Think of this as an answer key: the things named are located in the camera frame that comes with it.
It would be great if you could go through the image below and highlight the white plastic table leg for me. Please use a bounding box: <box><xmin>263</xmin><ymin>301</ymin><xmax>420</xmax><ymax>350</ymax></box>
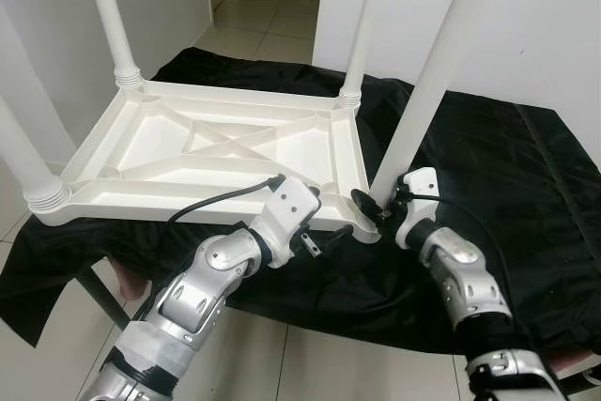
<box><xmin>82</xmin><ymin>0</ymin><xmax>144</xmax><ymax>90</ymax></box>
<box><xmin>335</xmin><ymin>0</ymin><xmax>391</xmax><ymax>109</ymax></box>
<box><xmin>0</xmin><ymin>91</ymin><xmax>71</xmax><ymax>214</ymax></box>
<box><xmin>368</xmin><ymin>0</ymin><xmax>513</xmax><ymax>205</ymax></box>

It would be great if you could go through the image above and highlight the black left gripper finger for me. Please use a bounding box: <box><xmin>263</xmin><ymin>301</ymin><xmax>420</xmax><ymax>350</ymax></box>
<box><xmin>315</xmin><ymin>225</ymin><xmax>356</xmax><ymax>254</ymax></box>

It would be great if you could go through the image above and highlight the black table cloth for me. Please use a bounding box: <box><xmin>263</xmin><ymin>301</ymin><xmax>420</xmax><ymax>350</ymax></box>
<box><xmin>0</xmin><ymin>46</ymin><xmax>601</xmax><ymax>355</ymax></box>

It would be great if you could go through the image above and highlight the black metal table leg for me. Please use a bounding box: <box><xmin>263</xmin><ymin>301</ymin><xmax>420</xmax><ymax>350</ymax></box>
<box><xmin>75</xmin><ymin>265</ymin><xmax>128</xmax><ymax>327</ymax></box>

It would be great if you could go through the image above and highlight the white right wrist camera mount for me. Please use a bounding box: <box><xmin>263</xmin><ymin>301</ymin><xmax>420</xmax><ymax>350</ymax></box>
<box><xmin>393</xmin><ymin>166</ymin><xmax>440</xmax><ymax>250</ymax></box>

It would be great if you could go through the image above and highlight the white plastic table top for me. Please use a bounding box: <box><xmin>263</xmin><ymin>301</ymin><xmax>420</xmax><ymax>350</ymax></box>
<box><xmin>33</xmin><ymin>80</ymin><xmax>381</xmax><ymax>242</ymax></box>

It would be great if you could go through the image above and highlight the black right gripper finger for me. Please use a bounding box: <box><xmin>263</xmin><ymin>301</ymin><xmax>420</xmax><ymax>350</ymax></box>
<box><xmin>350</xmin><ymin>188</ymin><xmax>388</xmax><ymax>224</ymax></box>

